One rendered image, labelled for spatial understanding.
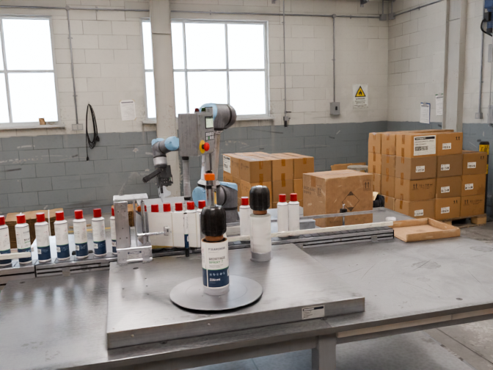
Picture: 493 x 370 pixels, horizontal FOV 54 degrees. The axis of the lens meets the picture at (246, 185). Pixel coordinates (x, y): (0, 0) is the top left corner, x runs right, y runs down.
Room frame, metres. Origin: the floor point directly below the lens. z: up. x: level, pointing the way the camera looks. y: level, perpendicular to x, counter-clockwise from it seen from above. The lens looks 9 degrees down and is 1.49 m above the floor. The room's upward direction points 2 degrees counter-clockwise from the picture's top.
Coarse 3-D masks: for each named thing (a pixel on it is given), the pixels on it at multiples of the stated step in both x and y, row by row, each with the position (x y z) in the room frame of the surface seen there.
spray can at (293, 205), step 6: (294, 198) 2.22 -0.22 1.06; (288, 204) 2.23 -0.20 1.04; (294, 204) 2.21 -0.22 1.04; (288, 210) 2.23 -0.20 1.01; (294, 210) 2.21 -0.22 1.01; (288, 216) 2.24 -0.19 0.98; (294, 216) 2.21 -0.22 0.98; (288, 222) 2.24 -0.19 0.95; (294, 222) 2.21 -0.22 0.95; (294, 228) 2.21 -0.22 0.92
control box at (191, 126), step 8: (200, 112) 2.17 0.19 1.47; (208, 112) 2.24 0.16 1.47; (184, 120) 2.14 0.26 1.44; (192, 120) 2.13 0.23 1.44; (200, 120) 2.14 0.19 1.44; (184, 128) 2.14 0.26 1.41; (192, 128) 2.13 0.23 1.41; (200, 128) 2.14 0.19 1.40; (208, 128) 2.22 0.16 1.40; (184, 136) 2.14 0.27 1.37; (192, 136) 2.13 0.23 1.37; (200, 136) 2.14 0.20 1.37; (184, 144) 2.14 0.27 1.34; (192, 144) 2.13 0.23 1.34; (200, 144) 2.13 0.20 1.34; (184, 152) 2.14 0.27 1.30; (192, 152) 2.13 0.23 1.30; (200, 152) 2.13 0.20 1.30; (208, 152) 2.21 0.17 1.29
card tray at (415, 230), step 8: (400, 224) 2.52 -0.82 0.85; (408, 224) 2.54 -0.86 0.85; (416, 224) 2.55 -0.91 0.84; (424, 224) 2.56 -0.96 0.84; (432, 224) 2.53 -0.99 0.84; (440, 224) 2.46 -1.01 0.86; (400, 232) 2.42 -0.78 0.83; (408, 232) 2.41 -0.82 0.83; (416, 232) 2.41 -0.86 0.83; (424, 232) 2.27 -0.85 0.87; (432, 232) 2.28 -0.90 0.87; (440, 232) 2.29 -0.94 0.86; (448, 232) 2.30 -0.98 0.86; (456, 232) 2.32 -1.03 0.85; (408, 240) 2.25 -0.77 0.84; (416, 240) 2.26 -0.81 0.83
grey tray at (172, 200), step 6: (156, 198) 2.66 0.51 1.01; (168, 198) 2.68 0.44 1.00; (174, 198) 2.69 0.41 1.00; (180, 198) 2.70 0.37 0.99; (138, 204) 2.53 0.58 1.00; (150, 204) 2.65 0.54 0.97; (162, 204) 2.67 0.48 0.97; (174, 204) 2.69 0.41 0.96; (186, 204) 2.51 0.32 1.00; (150, 210) 2.46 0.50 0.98; (162, 210) 2.48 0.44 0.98; (174, 210) 2.49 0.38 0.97
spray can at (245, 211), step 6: (246, 198) 2.17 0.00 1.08; (246, 204) 2.17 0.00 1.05; (240, 210) 2.17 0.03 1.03; (246, 210) 2.16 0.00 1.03; (240, 216) 2.17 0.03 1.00; (246, 216) 2.16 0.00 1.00; (240, 222) 2.17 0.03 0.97; (246, 222) 2.16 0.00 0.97; (240, 228) 2.18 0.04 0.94; (246, 228) 2.16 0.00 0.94; (246, 234) 2.16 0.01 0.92; (246, 240) 2.16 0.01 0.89
